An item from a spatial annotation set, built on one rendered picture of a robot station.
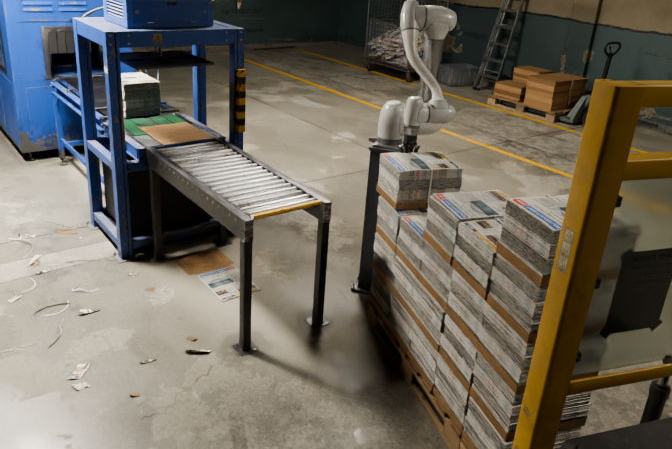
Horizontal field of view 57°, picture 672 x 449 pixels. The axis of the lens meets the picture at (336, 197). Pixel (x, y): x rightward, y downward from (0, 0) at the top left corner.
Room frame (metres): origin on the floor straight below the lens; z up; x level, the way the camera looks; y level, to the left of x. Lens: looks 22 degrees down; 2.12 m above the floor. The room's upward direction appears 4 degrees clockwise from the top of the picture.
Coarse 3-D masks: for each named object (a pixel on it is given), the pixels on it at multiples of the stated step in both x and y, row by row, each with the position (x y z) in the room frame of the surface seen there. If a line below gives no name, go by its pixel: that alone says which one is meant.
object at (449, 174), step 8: (416, 152) 3.36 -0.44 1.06; (424, 152) 3.37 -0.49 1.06; (432, 152) 3.38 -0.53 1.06; (440, 152) 3.40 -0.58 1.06; (432, 160) 3.24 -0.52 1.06; (440, 160) 3.24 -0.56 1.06; (448, 160) 3.25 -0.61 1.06; (440, 168) 3.11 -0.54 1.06; (448, 168) 3.12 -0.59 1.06; (456, 168) 3.14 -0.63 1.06; (440, 176) 3.11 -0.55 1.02; (448, 176) 3.12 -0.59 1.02; (456, 176) 3.14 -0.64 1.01; (440, 184) 3.11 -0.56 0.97; (448, 184) 3.13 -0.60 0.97; (456, 184) 3.14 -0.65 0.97; (440, 192) 3.12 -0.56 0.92; (448, 192) 3.13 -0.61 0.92
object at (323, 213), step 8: (224, 144) 4.06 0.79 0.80; (232, 144) 4.07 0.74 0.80; (240, 152) 3.91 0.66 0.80; (256, 160) 3.77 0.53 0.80; (264, 168) 3.65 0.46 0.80; (272, 168) 3.64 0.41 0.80; (280, 176) 3.51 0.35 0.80; (296, 184) 3.40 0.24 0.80; (304, 192) 3.30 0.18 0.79; (312, 192) 3.29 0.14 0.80; (328, 200) 3.19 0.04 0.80; (312, 208) 3.23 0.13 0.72; (320, 208) 3.17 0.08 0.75; (328, 208) 3.16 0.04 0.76; (320, 216) 3.17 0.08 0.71; (328, 216) 3.16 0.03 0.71
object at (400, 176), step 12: (384, 156) 3.24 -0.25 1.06; (396, 156) 3.25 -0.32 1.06; (408, 156) 3.28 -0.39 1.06; (384, 168) 3.23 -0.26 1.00; (396, 168) 3.07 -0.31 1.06; (408, 168) 3.08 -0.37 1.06; (420, 168) 3.09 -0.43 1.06; (384, 180) 3.22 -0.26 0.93; (396, 180) 3.06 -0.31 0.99; (408, 180) 3.05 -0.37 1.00; (420, 180) 3.07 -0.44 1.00; (396, 192) 3.05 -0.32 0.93; (408, 192) 3.05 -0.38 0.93; (420, 192) 3.08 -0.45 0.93
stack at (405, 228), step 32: (384, 224) 3.15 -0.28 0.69; (416, 224) 2.88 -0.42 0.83; (384, 256) 3.10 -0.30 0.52; (416, 256) 2.75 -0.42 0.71; (384, 288) 3.07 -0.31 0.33; (416, 288) 2.71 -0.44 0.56; (448, 288) 2.44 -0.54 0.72; (448, 320) 2.39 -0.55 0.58; (480, 320) 2.18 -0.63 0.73; (416, 352) 2.63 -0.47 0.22; (448, 352) 2.35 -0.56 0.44; (448, 384) 2.31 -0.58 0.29; (448, 416) 2.30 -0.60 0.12
